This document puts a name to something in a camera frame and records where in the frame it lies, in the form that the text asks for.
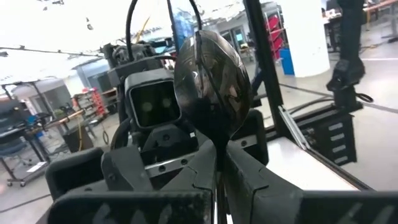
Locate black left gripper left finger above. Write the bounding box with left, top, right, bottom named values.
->
left=35, top=139, right=218, bottom=224

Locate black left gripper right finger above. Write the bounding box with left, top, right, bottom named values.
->
left=223, top=142, right=398, bottom=224

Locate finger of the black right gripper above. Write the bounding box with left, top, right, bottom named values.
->
left=238, top=108, right=271, bottom=166
left=44, top=145, right=154, bottom=200

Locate silver metal spoon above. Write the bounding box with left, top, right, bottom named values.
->
left=173, top=29, right=253, bottom=224

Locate black floor box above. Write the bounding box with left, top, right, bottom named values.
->
left=62, top=124, right=95, bottom=154

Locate white paper sheet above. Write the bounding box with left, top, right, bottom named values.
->
left=25, top=161, right=48, bottom=174

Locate wooden top desk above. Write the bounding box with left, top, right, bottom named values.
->
left=0, top=107, right=91, bottom=188

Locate black base box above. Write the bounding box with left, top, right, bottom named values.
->
left=292, top=102, right=365, bottom=167

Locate shelf with red bins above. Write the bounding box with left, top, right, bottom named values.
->
left=72, top=87, right=108, bottom=121

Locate blue bin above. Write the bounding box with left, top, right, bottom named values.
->
left=279, top=47, right=295, bottom=77

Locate red shelf rack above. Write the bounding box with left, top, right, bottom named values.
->
left=263, top=11, right=287, bottom=63

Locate plain white pillar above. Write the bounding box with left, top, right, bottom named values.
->
left=277, top=0, right=331, bottom=78

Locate blue banner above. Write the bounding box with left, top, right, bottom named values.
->
left=171, top=7, right=195, bottom=52

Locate black equipment column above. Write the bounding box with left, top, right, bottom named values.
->
left=325, top=0, right=374, bottom=113

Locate table edge rail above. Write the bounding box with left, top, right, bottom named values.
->
left=277, top=105, right=374, bottom=192

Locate yellow cable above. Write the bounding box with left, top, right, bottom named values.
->
left=75, top=116, right=85, bottom=152

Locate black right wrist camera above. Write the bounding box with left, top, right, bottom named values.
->
left=124, top=68, right=183, bottom=130

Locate black floor cable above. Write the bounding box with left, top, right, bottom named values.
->
left=289, top=97, right=335, bottom=115

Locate black station frame post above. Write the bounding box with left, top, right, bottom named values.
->
left=243, top=0, right=289, bottom=138

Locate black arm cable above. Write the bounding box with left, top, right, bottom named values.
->
left=124, top=0, right=139, bottom=63
left=165, top=0, right=182, bottom=52
left=187, top=0, right=204, bottom=34

